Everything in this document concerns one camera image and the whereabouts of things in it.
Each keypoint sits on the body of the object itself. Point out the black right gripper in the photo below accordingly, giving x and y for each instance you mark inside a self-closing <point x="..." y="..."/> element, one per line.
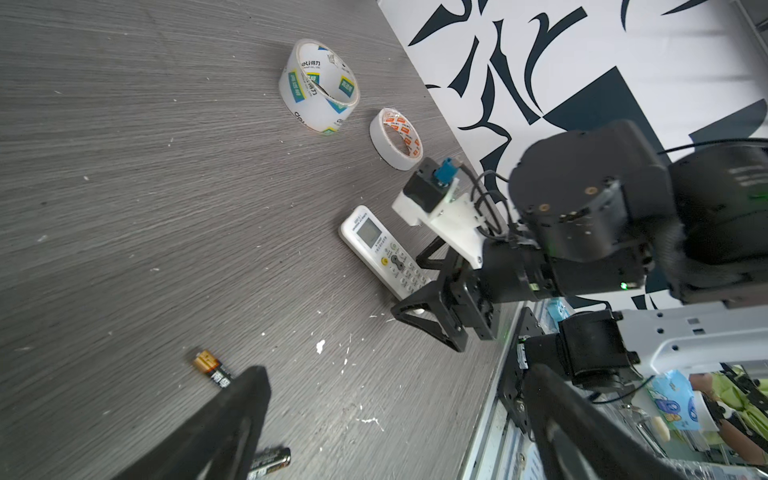
<point x="471" y="299"/>

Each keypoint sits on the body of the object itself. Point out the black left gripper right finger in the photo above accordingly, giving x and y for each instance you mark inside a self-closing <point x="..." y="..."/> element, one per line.
<point x="576" y="441"/>

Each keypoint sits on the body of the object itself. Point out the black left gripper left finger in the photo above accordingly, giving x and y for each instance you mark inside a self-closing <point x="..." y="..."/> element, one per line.
<point x="219" y="441"/>

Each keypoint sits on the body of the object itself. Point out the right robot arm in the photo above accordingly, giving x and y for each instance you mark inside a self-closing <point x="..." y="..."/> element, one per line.
<point x="594" y="212"/>

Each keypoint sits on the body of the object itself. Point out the small white orange tape roll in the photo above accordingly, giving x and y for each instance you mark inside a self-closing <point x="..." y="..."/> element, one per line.
<point x="396" y="140"/>

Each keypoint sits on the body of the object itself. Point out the large clear printed tape roll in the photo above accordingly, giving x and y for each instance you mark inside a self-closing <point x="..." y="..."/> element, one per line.
<point x="318" y="87"/>

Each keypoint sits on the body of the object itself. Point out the gold black AA battery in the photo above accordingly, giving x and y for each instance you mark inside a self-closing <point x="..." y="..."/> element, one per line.
<point x="211" y="367"/>

